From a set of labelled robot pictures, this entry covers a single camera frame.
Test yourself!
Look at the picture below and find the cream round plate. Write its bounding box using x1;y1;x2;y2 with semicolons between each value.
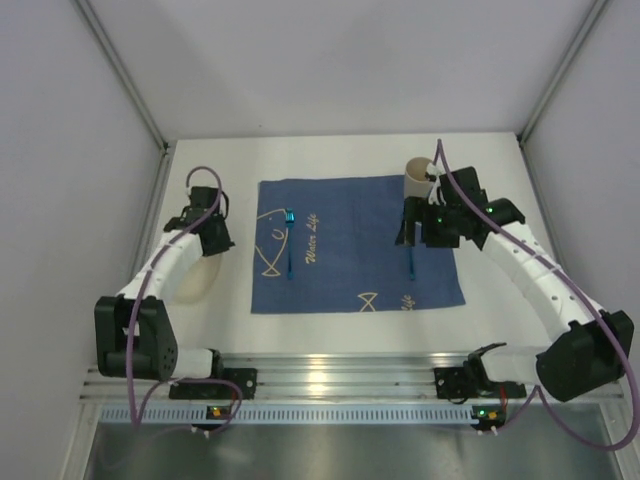
170;254;223;305

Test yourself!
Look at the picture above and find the right aluminium corner post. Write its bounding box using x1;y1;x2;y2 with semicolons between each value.
516;0;612;148

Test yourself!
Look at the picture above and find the blue fish placemat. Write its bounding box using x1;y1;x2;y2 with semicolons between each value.
251;175;465;315

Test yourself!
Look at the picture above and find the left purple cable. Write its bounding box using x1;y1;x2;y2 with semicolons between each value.
127;166;245;438

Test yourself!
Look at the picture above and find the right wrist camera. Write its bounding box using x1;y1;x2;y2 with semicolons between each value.
425;164;447;205

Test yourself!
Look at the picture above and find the blue metallic fork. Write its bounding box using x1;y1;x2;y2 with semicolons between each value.
285;208;296;280

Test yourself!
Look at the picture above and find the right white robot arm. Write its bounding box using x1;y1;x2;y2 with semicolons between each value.
396;161;634;402

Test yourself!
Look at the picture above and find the beige cup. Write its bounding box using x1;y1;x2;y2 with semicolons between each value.
404;157;433;198

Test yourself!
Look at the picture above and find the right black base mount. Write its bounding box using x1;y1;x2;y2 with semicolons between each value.
433;367;527;403

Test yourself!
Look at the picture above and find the slotted grey cable duct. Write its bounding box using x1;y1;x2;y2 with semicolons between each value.
99;403;511;426

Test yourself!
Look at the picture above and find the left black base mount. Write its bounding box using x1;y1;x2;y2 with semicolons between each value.
169;368;258;400

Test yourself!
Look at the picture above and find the left aluminium corner post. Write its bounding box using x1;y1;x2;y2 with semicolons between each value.
71;0;169;154

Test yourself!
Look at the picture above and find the aluminium rail frame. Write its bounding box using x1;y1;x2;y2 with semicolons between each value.
79;352;624;404

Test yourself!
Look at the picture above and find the blue metallic spoon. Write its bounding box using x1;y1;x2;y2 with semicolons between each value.
406;246;416;281

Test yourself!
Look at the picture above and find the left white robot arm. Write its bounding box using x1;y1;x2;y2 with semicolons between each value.
94;186;235;381

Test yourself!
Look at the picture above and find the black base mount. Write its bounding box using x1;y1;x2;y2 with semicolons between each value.
169;368;258;400
433;367;527;403

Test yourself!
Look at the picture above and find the aluminium corner post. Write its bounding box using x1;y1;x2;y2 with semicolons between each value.
516;0;612;148
71;0;169;154

